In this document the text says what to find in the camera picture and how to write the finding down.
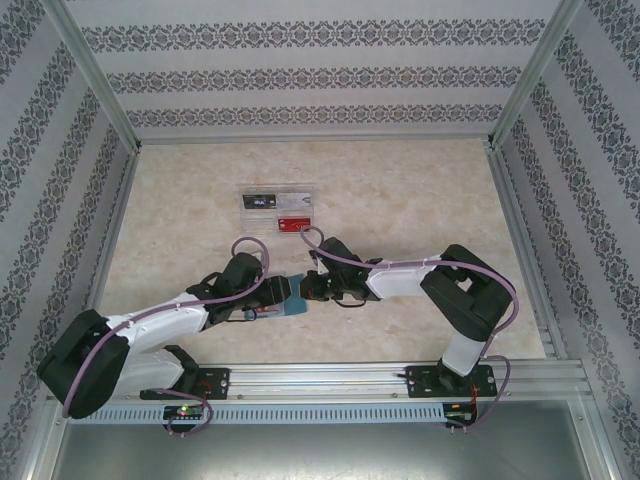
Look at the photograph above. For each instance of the blue leather card holder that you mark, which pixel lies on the blue leather card holder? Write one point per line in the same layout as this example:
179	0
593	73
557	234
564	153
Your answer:
300	307

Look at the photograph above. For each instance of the red VIP card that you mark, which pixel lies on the red VIP card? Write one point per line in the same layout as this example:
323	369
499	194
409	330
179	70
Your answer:
267	313
295	225

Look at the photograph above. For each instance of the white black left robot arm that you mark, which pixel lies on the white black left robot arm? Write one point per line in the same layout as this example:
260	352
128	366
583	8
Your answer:
160	320

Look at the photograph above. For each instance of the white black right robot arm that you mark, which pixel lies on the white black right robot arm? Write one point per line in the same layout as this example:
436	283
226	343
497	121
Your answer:
400	282

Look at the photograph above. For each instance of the silver card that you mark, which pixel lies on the silver card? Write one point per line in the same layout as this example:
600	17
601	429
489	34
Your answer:
296	201

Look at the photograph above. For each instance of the black card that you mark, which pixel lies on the black card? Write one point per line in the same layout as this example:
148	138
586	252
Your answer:
260	201

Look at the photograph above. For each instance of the clear acrylic tray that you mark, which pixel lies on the clear acrylic tray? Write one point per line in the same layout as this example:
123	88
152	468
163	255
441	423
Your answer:
260	222

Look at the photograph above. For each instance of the small circuit board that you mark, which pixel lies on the small circuit board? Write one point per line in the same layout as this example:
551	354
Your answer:
461	419
185	412

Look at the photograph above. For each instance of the grey metal sheet panel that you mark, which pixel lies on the grey metal sheet panel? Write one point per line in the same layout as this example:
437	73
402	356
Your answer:
320	452

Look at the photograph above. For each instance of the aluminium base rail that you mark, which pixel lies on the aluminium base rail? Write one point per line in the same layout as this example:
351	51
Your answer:
320	380

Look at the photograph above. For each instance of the aluminium side rail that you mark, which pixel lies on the aluminium side rail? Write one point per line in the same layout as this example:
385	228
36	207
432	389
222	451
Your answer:
530	250
112	270

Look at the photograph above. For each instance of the aluminium frame post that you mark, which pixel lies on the aluminium frame post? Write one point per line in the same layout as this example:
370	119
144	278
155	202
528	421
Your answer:
95	75
535	75

